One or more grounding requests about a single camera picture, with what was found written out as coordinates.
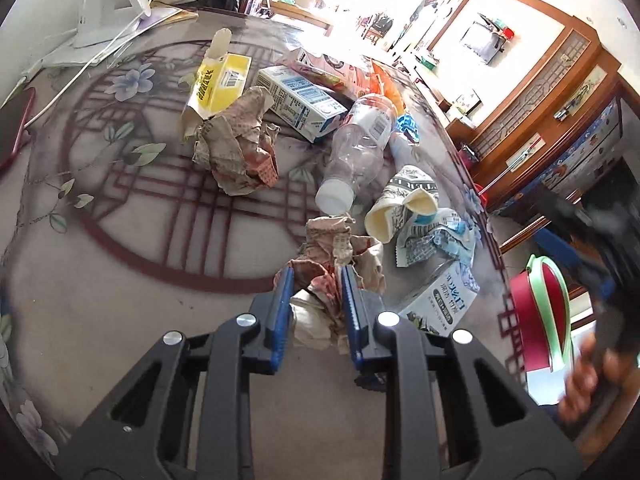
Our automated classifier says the blue white crumpled wrapper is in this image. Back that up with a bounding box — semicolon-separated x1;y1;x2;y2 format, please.
395;207;476;268

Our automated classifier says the pink cardboard box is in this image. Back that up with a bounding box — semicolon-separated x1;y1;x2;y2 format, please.
282;47;373;98

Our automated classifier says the person's right hand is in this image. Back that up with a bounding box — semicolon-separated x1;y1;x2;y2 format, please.
557;332;640;441

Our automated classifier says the red bin with green rim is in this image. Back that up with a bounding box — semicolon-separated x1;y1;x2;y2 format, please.
509;254;576;376

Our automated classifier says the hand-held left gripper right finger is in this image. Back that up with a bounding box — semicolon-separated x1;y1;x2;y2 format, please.
340;265;586;480

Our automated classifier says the red phone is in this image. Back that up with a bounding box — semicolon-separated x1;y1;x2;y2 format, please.
0;87;37;173

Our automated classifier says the printed paper ball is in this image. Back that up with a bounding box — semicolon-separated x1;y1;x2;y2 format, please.
274;215;387;356
192;86;281;197

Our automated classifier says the orange snack bag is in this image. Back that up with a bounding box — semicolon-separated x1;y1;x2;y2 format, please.
367;60;406;116

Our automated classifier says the clear plastic bottle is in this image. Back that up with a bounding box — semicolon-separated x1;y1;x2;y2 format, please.
315;94;396;215

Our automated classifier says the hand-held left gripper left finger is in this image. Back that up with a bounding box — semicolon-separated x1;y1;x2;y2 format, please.
55;267;296;480

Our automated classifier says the wooden cabinet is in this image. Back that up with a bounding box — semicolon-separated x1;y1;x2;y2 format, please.
445;15;640;211

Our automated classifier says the white cable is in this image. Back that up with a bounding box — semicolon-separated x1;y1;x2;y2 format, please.
22;5;156;128

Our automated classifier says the white desk lamp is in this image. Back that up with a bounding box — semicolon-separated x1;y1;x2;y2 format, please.
75;0;153;51

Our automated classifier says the green white carton box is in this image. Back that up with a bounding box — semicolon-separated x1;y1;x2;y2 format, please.
397;260;481;338

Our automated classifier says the blue plastic wrapper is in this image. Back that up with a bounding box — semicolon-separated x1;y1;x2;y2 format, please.
395;114;423;146

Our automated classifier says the crushed printed paper cup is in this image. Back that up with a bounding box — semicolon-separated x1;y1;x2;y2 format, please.
364;165;441;243

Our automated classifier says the blue white milk carton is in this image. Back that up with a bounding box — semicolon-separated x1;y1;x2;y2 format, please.
256;65;349;143

